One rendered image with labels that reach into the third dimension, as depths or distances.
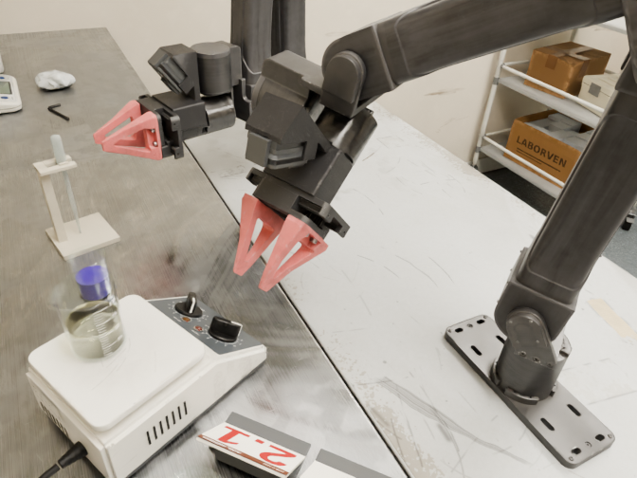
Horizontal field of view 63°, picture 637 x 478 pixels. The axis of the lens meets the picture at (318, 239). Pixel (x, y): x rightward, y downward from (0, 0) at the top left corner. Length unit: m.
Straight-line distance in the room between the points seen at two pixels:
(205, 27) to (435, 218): 1.29
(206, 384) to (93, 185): 0.52
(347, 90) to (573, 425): 0.41
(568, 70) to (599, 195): 2.13
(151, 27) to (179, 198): 1.09
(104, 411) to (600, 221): 0.44
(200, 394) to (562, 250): 0.36
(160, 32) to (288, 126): 1.51
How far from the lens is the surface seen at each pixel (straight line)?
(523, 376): 0.61
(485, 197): 0.97
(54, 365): 0.54
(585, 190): 0.48
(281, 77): 0.55
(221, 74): 0.80
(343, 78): 0.48
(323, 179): 0.49
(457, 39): 0.46
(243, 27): 0.84
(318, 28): 2.14
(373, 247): 0.80
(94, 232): 0.84
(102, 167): 1.02
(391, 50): 0.48
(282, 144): 0.44
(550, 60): 2.64
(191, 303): 0.60
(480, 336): 0.68
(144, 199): 0.91
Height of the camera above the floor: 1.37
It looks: 36 degrees down
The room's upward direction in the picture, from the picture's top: 4 degrees clockwise
